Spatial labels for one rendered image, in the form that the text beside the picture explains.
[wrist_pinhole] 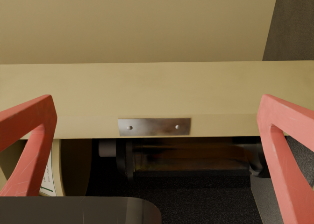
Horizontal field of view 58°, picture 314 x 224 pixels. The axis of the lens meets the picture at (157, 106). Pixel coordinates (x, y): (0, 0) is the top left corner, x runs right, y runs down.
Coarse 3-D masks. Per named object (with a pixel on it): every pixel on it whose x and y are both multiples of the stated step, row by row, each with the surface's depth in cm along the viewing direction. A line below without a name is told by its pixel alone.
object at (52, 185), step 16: (64, 144) 50; (80, 144) 51; (48, 160) 35; (64, 160) 49; (80, 160) 50; (48, 176) 36; (64, 176) 48; (80, 176) 49; (48, 192) 37; (64, 192) 36; (80, 192) 46
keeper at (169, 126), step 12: (120, 120) 27; (132, 120) 27; (144, 120) 27; (156, 120) 27; (168, 120) 27; (180, 120) 28; (120, 132) 28; (132, 132) 28; (144, 132) 28; (156, 132) 28; (168, 132) 28; (180, 132) 28
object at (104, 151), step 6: (102, 138) 44; (108, 138) 44; (114, 138) 44; (120, 138) 40; (102, 144) 43; (108, 144) 43; (114, 144) 43; (120, 144) 40; (102, 150) 43; (108, 150) 43; (114, 150) 43; (120, 150) 40; (102, 156) 43; (108, 156) 43; (114, 156) 43; (120, 156) 40; (120, 162) 40; (120, 168) 41
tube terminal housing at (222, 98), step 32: (32, 64) 36; (64, 64) 36; (96, 64) 36; (128, 64) 36; (160, 64) 36; (192, 64) 36; (224, 64) 36; (256, 64) 35; (288, 64) 35; (0, 96) 30; (32, 96) 30; (64, 96) 30; (96, 96) 30; (128, 96) 30; (160, 96) 30; (192, 96) 30; (224, 96) 30; (256, 96) 30; (288, 96) 30; (64, 128) 28; (96, 128) 28; (192, 128) 28; (224, 128) 28; (256, 128) 28; (0, 160) 31
